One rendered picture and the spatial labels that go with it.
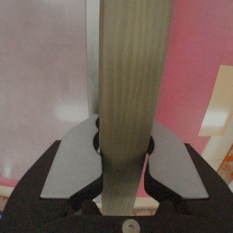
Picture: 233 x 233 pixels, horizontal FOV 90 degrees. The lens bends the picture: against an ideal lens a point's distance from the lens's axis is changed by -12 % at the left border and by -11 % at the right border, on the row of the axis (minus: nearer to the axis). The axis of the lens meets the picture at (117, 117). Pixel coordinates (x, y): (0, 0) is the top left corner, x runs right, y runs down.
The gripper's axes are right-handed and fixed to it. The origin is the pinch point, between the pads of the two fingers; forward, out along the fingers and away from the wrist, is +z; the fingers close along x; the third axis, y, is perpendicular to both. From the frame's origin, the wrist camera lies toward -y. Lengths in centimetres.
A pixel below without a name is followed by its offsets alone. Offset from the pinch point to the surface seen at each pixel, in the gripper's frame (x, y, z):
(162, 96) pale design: 5.3, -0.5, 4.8
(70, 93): -6.2, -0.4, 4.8
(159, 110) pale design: 5.2, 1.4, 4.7
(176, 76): 6.5, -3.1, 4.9
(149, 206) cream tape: 8.0, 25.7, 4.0
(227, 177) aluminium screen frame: 19.7, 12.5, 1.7
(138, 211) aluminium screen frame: 5.7, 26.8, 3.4
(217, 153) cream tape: 17.4, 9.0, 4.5
